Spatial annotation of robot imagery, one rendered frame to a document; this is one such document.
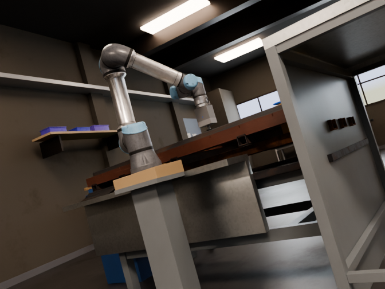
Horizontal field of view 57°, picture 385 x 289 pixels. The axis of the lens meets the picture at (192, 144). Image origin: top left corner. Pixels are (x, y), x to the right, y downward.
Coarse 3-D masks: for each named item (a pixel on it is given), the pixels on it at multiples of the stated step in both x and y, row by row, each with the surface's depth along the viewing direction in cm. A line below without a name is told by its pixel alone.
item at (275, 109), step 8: (280, 104) 165; (264, 112) 170; (272, 112) 168; (240, 120) 178; (248, 120) 175; (216, 128) 187; (224, 128) 184; (192, 136) 196; (200, 136) 193; (176, 144) 203; (160, 152) 211; (128, 160) 227; (112, 168) 237
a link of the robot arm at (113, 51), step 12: (108, 48) 169; (120, 48) 168; (108, 60) 170; (120, 60) 169; (132, 60) 170; (144, 60) 171; (144, 72) 174; (156, 72) 173; (168, 72) 174; (180, 72) 179; (180, 84) 177; (192, 84) 176
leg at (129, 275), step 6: (120, 258) 241; (126, 258) 239; (126, 264) 239; (132, 264) 241; (126, 270) 239; (132, 270) 240; (126, 276) 240; (132, 276) 239; (126, 282) 240; (132, 282) 237; (138, 282) 241; (132, 288) 237; (138, 288) 240
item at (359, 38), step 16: (352, 0) 109; (368, 0) 107; (320, 16) 115; (336, 16) 124; (368, 16) 135; (384, 16) 141; (288, 32) 122; (336, 32) 144; (352, 32) 151; (368, 32) 158; (384, 32) 166; (304, 48) 155; (320, 48) 162; (336, 48) 171; (352, 48) 180; (368, 48) 191; (384, 48) 203; (336, 64) 210; (352, 64) 224; (368, 64) 224
